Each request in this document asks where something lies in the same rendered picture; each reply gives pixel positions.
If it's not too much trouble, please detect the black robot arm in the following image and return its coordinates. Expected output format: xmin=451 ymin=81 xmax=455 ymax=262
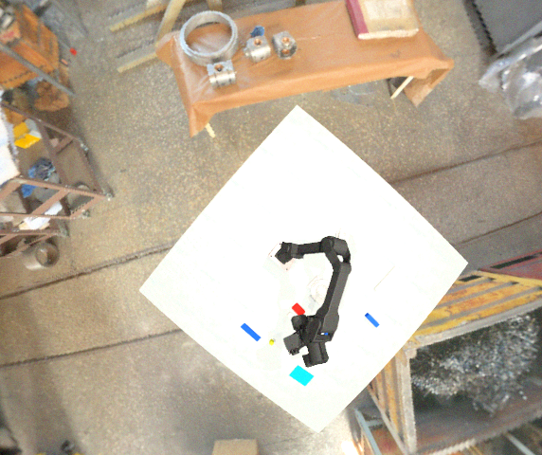
xmin=275 ymin=235 xmax=352 ymax=365

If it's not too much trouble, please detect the blue flat plate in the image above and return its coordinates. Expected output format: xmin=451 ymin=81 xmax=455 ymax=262
xmin=241 ymin=323 xmax=260 ymax=341

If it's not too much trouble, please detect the blue rectangular block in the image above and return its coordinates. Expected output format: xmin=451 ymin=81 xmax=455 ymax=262
xmin=365 ymin=313 xmax=379 ymax=328

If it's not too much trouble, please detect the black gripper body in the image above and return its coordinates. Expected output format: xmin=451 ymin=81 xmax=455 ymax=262
xmin=290 ymin=314 xmax=315 ymax=368

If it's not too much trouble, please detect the cyan flat plate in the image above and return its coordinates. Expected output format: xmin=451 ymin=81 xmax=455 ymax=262
xmin=290 ymin=365 xmax=313 ymax=386

